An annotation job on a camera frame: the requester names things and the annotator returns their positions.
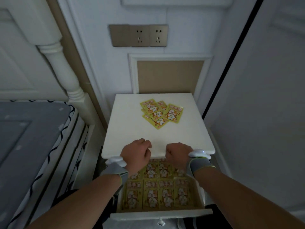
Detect person's left hand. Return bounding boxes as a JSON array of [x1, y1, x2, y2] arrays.
[[120, 138, 152, 177]]

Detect person's right hand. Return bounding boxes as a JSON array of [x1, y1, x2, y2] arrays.
[[165, 142, 194, 173]]

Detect pile of yellow cat packets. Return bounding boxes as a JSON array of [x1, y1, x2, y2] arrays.
[[139, 99, 184, 130]]

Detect wooden drawer with white front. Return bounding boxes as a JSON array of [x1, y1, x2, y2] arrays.
[[109, 158, 213, 221]]

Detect person's left forearm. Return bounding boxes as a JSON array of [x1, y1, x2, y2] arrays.
[[26, 174, 123, 229]]

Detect person's right forearm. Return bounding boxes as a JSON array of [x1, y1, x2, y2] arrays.
[[194, 167, 305, 229]]

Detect person's black trousers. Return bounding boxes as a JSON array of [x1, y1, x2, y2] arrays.
[[51, 188, 233, 229]]

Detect white wrist tracker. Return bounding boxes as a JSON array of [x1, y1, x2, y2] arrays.
[[105, 156, 127, 168], [188, 149, 212, 160]]

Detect grey wristband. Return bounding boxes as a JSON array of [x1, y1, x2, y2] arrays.
[[186, 157, 216, 178], [100, 163, 129, 196]]

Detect white bedside table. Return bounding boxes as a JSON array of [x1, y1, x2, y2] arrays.
[[101, 93, 216, 165]]

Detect white wardrobe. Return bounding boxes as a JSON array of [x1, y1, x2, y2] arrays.
[[202, 0, 305, 212]]

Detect grey mattress with striped edge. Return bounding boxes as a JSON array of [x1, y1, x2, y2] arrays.
[[0, 100, 89, 229]]

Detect white bed frame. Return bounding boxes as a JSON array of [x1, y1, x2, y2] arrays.
[[0, 0, 106, 189]]

